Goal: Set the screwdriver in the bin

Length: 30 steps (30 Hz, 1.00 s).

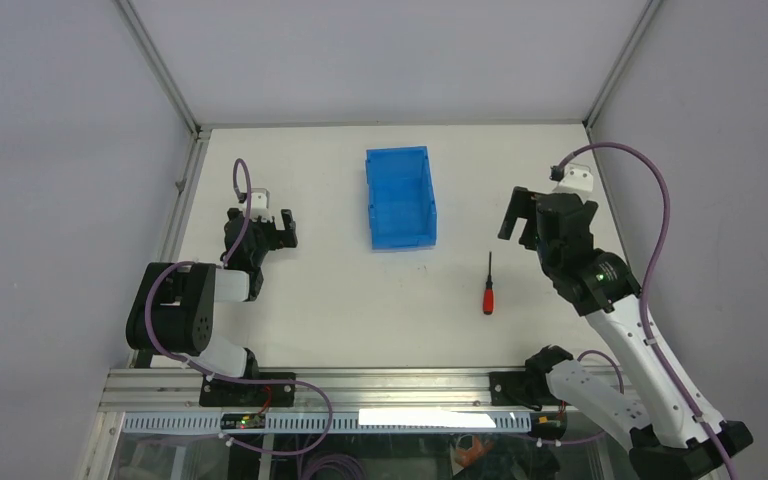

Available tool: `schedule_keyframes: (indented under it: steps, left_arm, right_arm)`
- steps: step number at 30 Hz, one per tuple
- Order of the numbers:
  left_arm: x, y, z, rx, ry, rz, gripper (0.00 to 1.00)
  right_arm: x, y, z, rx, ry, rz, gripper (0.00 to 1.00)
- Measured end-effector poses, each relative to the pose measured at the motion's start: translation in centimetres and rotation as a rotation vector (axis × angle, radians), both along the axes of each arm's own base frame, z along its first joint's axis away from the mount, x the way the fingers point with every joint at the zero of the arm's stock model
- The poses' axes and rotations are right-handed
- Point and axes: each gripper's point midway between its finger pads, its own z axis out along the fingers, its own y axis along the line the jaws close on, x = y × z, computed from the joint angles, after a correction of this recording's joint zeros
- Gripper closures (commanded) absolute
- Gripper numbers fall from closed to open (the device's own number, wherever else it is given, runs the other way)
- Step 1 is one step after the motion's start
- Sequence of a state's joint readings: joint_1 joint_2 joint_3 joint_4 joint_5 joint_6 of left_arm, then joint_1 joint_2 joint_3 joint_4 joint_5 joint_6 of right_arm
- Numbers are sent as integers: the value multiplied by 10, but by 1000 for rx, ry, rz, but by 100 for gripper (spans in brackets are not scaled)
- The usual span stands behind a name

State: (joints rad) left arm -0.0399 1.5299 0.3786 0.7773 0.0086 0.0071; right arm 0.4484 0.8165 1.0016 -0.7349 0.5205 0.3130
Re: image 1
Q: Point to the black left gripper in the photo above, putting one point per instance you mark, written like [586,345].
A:
[279,238]

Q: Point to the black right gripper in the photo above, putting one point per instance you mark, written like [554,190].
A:
[522,205]

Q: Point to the red handled screwdriver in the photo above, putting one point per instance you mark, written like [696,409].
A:
[488,300]

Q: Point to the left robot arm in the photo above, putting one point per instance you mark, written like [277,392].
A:
[173,311]

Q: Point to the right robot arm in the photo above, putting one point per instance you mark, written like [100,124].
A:
[670,431]

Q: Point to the blue plastic bin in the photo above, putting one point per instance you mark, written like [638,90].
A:
[402,210]

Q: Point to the orange object under table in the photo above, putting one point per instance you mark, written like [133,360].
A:
[467,449]

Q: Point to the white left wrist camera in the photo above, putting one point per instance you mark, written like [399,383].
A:
[256,201]

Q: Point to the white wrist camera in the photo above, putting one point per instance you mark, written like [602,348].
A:
[573,179]
[256,201]

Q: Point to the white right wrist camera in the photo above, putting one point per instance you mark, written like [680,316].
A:
[573,179]

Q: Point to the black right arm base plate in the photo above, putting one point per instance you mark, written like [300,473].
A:
[520,388]

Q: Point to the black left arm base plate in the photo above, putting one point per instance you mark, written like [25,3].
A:
[224,394]

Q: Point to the white slotted cable duct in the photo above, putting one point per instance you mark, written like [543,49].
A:
[365,421]

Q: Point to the aluminium mounting rail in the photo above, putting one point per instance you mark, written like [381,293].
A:
[345,389]

